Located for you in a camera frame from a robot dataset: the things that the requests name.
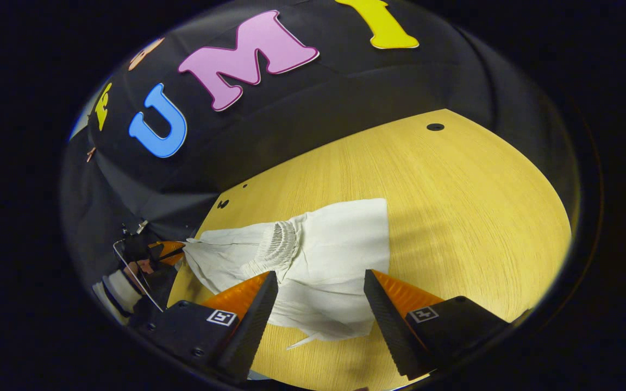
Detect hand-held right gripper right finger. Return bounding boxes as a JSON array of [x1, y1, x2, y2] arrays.
[[363, 269, 510, 381]]

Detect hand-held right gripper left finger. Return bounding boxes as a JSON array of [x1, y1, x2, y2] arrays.
[[143, 270, 280, 384]]

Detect black backdrop cloth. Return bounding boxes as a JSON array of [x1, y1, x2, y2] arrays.
[[60, 0, 583, 326]]

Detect white jeans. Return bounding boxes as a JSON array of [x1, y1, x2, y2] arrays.
[[183, 198, 390, 349]]

